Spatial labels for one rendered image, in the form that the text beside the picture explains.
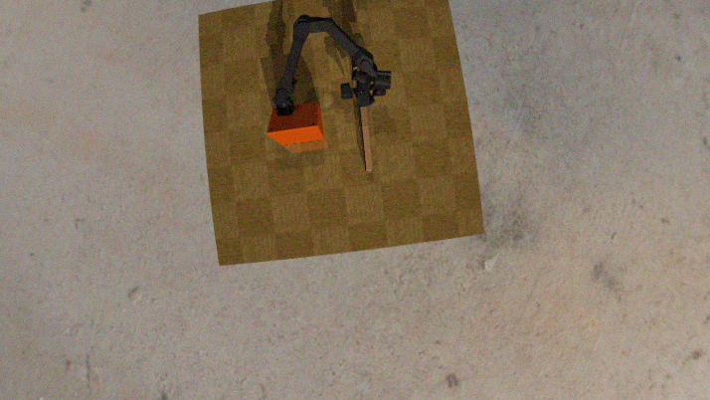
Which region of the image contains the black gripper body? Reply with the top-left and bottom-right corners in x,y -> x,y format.
340,84 -> 386,100

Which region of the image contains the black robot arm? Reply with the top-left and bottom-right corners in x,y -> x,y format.
272,14 -> 392,116

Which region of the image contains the wooden post with slot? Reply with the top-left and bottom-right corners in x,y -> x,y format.
352,42 -> 364,71

